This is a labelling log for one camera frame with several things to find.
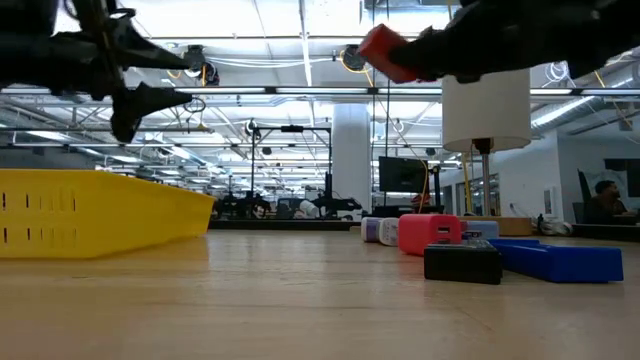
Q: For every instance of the white and purple wall charger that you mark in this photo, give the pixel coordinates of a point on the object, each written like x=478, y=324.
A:
x=371, y=230
x=389, y=231

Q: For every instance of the white shade wooden base lamp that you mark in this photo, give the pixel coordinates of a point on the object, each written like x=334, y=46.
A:
x=485, y=110

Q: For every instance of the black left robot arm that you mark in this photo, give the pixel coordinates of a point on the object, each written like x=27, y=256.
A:
x=25, y=15

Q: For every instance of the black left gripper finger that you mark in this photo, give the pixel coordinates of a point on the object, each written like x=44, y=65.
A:
x=145, y=52
x=140, y=102

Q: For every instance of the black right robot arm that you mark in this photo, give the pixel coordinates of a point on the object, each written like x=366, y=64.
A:
x=615, y=30

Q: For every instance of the red cube wall charger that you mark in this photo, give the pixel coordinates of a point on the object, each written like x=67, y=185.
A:
x=425, y=235

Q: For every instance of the black background rig frame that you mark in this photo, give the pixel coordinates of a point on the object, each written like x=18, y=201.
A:
x=292, y=128

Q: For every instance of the black background robot arm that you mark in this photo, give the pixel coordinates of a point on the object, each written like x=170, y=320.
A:
x=240, y=206
x=342, y=205

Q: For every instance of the black monitor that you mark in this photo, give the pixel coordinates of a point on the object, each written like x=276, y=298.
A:
x=402, y=174

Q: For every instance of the black table edge frame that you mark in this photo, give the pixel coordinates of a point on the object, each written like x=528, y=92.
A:
x=280, y=225

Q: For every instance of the blue digital timer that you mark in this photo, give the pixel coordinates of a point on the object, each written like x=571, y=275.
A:
x=560, y=260

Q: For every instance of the white roll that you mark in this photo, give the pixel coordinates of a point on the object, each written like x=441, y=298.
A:
x=309, y=208

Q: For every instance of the large yellow plastic basket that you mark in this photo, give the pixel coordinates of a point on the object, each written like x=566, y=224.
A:
x=100, y=215

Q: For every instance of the white pillar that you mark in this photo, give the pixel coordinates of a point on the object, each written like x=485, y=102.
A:
x=351, y=155

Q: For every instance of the red rectangular block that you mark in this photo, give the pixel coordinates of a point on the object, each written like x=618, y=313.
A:
x=380, y=47

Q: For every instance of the black office chair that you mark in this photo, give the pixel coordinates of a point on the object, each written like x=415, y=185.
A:
x=582, y=195

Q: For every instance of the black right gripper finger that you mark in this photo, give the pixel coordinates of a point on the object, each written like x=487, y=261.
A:
x=435, y=55

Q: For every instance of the person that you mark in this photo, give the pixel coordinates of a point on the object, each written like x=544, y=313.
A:
x=605, y=202

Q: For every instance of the black digital timer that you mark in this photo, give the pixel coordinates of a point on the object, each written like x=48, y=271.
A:
x=462, y=262

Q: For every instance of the dark wall screen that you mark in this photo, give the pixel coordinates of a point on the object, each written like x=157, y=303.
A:
x=622, y=175

